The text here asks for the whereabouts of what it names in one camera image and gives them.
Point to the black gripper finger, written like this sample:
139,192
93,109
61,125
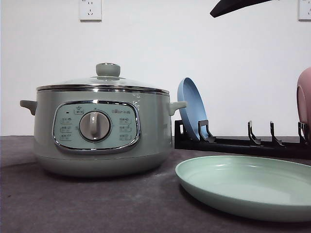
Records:
225,6

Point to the glass steamer lid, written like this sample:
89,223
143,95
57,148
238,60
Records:
106,79

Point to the green plate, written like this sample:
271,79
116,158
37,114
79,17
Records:
260,187

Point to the blue plate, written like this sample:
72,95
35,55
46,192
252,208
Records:
189,92

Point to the pink plate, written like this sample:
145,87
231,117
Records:
303,100

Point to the black plate rack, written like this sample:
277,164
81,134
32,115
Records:
206,141

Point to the green electric steamer pot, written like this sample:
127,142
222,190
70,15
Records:
102,132

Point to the gray table mat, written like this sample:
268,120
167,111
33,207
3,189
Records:
35,200

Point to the white wall socket right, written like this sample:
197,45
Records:
305,11

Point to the white wall socket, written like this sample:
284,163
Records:
90,11
305,11

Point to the white wall socket left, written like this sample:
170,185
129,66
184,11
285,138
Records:
90,11

